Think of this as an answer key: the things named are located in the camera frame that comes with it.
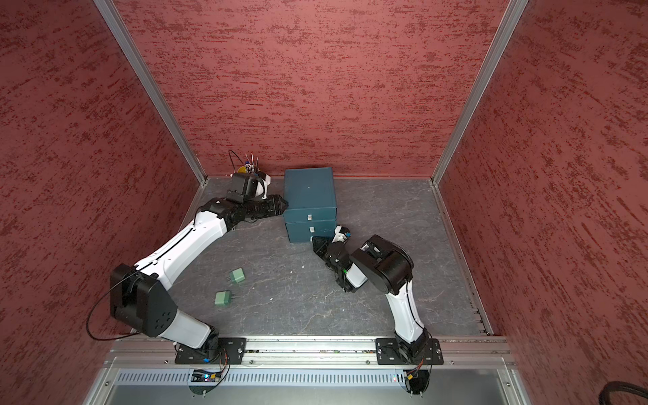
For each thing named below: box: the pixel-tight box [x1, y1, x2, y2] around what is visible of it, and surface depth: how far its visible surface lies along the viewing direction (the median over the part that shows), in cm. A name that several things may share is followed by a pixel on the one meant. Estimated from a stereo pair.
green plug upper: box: [229, 267, 246, 284], surface depth 89 cm
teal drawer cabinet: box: [282, 167, 338, 243], surface depth 90 cm
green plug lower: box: [214, 290, 234, 306], surface depth 84 cm
